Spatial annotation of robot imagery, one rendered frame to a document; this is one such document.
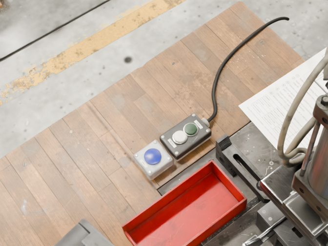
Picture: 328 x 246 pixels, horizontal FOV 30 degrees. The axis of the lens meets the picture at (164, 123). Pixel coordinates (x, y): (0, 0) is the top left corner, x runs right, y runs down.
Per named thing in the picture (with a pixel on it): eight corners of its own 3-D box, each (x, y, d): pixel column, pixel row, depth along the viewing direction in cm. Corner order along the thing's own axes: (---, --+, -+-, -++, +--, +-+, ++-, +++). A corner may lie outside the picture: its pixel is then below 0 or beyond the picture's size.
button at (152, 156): (141, 157, 142) (140, 154, 141) (154, 148, 143) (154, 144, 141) (151, 170, 141) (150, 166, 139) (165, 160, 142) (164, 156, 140)
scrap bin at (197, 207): (124, 234, 136) (120, 225, 131) (212, 169, 142) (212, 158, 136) (156, 276, 131) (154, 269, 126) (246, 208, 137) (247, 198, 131)
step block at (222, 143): (215, 157, 143) (215, 140, 135) (225, 150, 144) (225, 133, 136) (233, 177, 140) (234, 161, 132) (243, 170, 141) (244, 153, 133)
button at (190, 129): (182, 131, 145) (181, 127, 143) (192, 124, 145) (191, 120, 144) (190, 140, 144) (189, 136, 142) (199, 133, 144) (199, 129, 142)
